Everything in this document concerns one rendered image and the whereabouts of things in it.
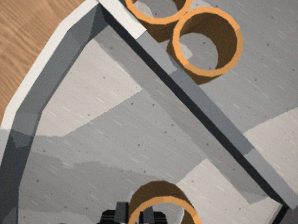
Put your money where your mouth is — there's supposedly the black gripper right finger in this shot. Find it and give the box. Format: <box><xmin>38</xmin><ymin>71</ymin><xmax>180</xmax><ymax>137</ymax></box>
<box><xmin>139</xmin><ymin>206</ymin><xmax>168</xmax><ymax>224</ymax></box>

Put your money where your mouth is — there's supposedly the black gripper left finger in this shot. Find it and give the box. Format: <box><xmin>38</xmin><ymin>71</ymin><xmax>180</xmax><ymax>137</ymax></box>
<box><xmin>97</xmin><ymin>202</ymin><xmax>129</xmax><ymax>224</ymax></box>

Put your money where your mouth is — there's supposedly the bronze bushing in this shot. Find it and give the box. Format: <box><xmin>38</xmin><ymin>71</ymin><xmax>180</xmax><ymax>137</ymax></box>
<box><xmin>166</xmin><ymin>6</ymin><xmax>243</xmax><ymax>85</ymax></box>
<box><xmin>128</xmin><ymin>181</ymin><xmax>202</xmax><ymax>224</ymax></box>
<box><xmin>124</xmin><ymin>0</ymin><xmax>193</xmax><ymax>43</ymax></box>

